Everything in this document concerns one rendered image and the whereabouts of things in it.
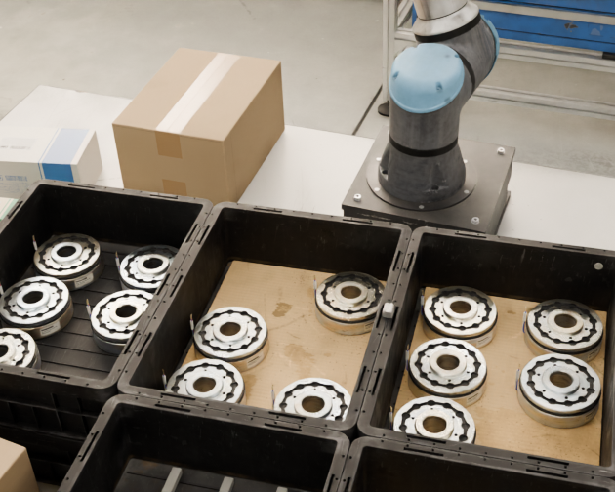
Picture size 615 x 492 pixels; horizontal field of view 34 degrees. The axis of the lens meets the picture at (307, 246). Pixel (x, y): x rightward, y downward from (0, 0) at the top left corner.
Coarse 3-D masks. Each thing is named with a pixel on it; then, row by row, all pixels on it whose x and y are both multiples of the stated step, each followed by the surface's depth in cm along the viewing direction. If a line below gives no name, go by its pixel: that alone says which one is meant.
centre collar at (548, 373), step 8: (552, 368) 132; (560, 368) 132; (568, 368) 132; (544, 376) 131; (568, 376) 132; (576, 376) 131; (544, 384) 130; (552, 384) 130; (576, 384) 130; (552, 392) 130; (560, 392) 129; (568, 392) 129
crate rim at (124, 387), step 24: (216, 216) 150; (288, 216) 150; (312, 216) 149; (336, 216) 149; (408, 240) 144; (192, 264) 142; (168, 312) 135; (144, 336) 131; (120, 384) 124; (360, 384) 125; (216, 408) 121; (240, 408) 120; (264, 408) 120; (360, 408) 120
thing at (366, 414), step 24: (480, 240) 144; (504, 240) 143; (528, 240) 143; (408, 264) 140; (384, 336) 129; (384, 360) 126; (360, 432) 117; (384, 432) 117; (408, 432) 117; (504, 456) 113; (528, 456) 113
